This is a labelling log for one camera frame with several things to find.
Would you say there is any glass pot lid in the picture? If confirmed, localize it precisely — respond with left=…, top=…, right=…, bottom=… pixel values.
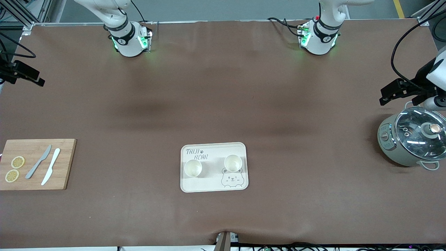
left=395, top=106, right=446, bottom=161

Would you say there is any white plastic knife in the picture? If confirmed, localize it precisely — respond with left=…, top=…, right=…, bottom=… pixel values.
left=41, top=148, right=61, bottom=186

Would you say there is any beige bear print tray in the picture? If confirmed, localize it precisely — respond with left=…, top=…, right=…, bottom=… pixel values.
left=180, top=142, right=249, bottom=193

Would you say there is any aluminium frame profile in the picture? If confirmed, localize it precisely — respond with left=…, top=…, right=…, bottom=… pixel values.
left=411, top=0, right=446, bottom=27
left=0, top=0, right=53, bottom=35

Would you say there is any grey plastic knife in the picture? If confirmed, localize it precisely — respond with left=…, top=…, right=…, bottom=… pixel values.
left=25, top=144, right=52, bottom=180

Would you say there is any white IKEA cup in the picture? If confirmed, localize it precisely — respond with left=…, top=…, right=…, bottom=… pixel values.
left=184, top=159, right=203, bottom=178
left=224, top=154, right=243, bottom=173

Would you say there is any black arm base cable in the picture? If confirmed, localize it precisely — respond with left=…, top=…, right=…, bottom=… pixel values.
left=267, top=17, right=304, bottom=37
left=130, top=0, right=154, bottom=25

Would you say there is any brown table cover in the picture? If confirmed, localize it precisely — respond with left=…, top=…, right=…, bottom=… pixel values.
left=0, top=19, right=446, bottom=249

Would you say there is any grey table edge bracket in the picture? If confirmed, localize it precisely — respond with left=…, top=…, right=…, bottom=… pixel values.
left=214, top=231, right=239, bottom=251

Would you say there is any grey-green electric cooking pot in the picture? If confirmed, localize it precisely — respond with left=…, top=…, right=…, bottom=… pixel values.
left=377, top=101, right=446, bottom=171

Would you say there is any wooden cutting board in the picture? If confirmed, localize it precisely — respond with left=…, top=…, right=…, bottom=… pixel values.
left=0, top=139, right=77, bottom=191

